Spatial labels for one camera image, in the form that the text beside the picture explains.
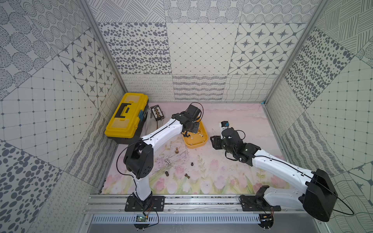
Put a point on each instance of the yellow plastic storage tray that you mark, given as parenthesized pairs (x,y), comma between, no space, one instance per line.
(195,140)

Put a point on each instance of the black chess picture card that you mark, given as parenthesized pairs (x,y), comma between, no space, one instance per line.
(157,112)

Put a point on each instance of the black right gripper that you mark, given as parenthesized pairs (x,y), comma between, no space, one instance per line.
(215,143)

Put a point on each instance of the aluminium rail base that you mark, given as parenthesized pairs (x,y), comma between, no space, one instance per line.
(185,210)

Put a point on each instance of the yellow black toolbox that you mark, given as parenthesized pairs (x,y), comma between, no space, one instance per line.
(128,119)

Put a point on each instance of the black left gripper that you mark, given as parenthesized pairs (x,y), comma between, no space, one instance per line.
(192,127)

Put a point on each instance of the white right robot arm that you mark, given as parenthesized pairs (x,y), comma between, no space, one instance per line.
(313,191)

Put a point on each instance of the silver chess piece left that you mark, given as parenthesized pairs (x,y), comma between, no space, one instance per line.
(168,161)

